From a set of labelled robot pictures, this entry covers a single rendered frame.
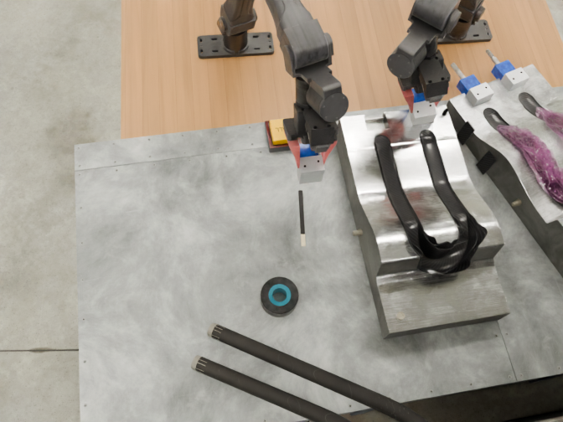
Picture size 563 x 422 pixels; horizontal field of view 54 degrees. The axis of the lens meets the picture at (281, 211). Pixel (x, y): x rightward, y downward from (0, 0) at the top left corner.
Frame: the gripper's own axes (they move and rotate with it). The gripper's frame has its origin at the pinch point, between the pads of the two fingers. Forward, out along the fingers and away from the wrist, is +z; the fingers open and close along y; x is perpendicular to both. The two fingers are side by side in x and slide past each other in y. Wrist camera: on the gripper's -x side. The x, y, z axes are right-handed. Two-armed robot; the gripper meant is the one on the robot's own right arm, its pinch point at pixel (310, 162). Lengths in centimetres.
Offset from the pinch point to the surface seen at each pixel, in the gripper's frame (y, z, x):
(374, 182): 14.6, 7.7, 0.0
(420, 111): 27.2, -3.5, 9.2
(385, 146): 19.3, 3.6, 7.7
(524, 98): 59, 2, 18
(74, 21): -73, 22, 166
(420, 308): 17.8, 22.8, -24.3
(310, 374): -7.3, 25.5, -33.5
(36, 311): -88, 83, 49
